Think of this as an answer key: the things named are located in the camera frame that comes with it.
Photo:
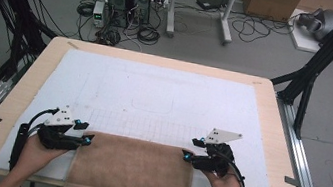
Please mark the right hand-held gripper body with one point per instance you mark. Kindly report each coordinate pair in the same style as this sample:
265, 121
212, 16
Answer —
218, 159

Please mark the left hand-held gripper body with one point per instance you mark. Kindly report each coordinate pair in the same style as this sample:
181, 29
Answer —
57, 133

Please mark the beige terry towel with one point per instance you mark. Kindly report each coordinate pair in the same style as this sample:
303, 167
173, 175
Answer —
131, 172

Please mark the person's left hand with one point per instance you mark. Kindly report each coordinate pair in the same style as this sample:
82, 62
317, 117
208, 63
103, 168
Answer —
34, 157

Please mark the white gridded foam mat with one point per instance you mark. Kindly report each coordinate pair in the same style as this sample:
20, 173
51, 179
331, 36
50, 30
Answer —
161, 92

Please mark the small bench power supply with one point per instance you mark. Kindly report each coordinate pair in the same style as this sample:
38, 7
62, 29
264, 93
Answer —
99, 13

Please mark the black flat device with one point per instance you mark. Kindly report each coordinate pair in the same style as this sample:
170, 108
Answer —
212, 3

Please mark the large cardboard box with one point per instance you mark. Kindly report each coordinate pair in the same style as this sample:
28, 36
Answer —
270, 3

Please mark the grey rounded shell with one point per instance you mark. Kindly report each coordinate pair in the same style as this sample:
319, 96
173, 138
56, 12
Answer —
324, 22

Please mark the white desk frame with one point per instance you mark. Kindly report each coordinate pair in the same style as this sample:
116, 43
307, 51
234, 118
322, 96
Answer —
173, 7

